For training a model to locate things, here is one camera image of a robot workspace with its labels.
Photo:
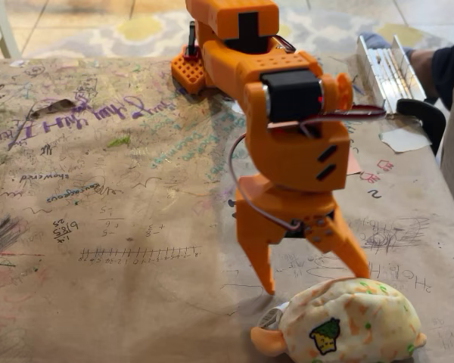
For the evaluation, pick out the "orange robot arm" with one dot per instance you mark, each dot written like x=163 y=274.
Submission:
x=231 y=60

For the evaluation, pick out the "pink sticky note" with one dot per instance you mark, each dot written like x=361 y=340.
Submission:
x=352 y=164

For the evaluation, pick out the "scribbled brown paper table cover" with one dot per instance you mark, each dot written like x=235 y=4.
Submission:
x=98 y=283

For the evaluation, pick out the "grey yellow patterned rug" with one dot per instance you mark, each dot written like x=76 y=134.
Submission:
x=143 y=30

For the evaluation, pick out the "white paper scrap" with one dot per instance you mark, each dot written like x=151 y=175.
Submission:
x=405 y=140

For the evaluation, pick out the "seated person's leg, dark trousers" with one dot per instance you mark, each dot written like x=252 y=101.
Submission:
x=450 y=68

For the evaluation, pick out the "black clamp on arm base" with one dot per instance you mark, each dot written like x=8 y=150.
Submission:
x=192 y=38

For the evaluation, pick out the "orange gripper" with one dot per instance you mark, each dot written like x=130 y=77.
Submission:
x=278 y=212

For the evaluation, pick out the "white orange plush toy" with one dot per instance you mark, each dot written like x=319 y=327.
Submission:
x=355 y=321

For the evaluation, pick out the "white chair leg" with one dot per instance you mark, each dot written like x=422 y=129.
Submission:
x=4 y=30

